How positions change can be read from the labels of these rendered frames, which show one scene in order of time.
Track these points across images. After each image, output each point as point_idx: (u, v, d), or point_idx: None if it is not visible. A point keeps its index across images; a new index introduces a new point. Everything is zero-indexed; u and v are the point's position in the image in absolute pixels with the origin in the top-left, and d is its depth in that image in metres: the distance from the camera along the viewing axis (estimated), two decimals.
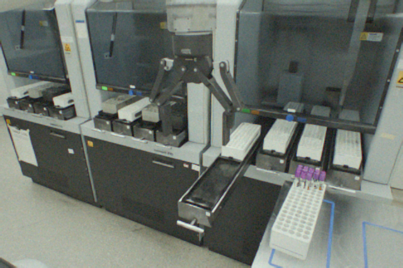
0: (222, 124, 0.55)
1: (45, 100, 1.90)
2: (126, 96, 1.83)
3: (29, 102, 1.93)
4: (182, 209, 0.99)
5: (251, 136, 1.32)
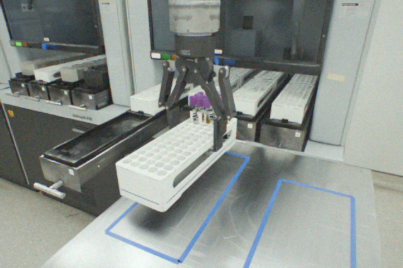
0: (213, 130, 0.55)
1: None
2: (55, 58, 1.56)
3: None
4: (46, 168, 0.72)
5: None
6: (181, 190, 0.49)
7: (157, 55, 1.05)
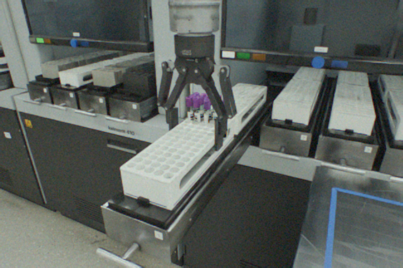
0: (215, 130, 0.56)
1: None
2: (80, 58, 1.32)
3: None
4: (111, 224, 0.48)
5: (252, 99, 0.81)
6: (186, 191, 0.49)
7: (230, 54, 0.80)
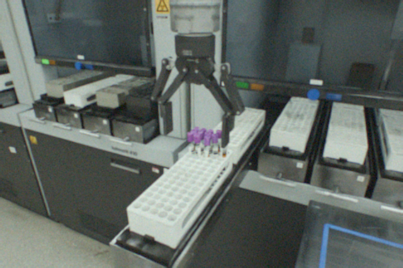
0: (221, 126, 0.55)
1: None
2: (84, 76, 1.35)
3: None
4: (119, 258, 0.52)
5: (251, 126, 0.84)
6: (188, 229, 0.53)
7: None
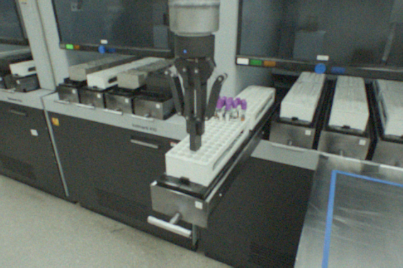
0: None
1: (2, 69, 1.51)
2: (102, 61, 1.45)
3: None
4: (158, 198, 0.61)
5: (264, 99, 0.94)
6: (216, 173, 0.62)
7: (244, 61, 0.93)
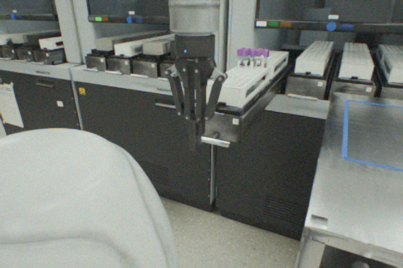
0: None
1: (30, 44, 1.63)
2: (125, 36, 1.56)
3: (11, 47, 1.66)
4: None
5: (280, 57, 1.05)
6: (247, 102, 0.74)
7: (262, 23, 1.05)
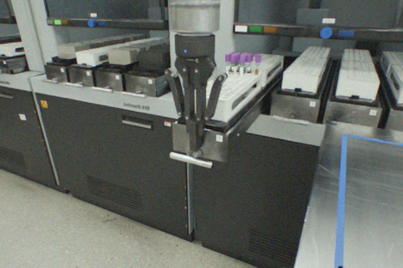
0: None
1: None
2: (94, 41, 1.37)
3: None
4: (179, 137, 0.64)
5: (274, 62, 0.97)
6: (234, 114, 0.66)
7: (243, 28, 0.86)
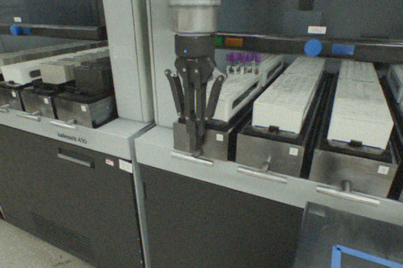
0: None
1: None
2: (36, 51, 1.12)
3: None
4: (180, 136, 0.65)
5: (274, 62, 0.97)
6: (234, 114, 0.66)
7: None
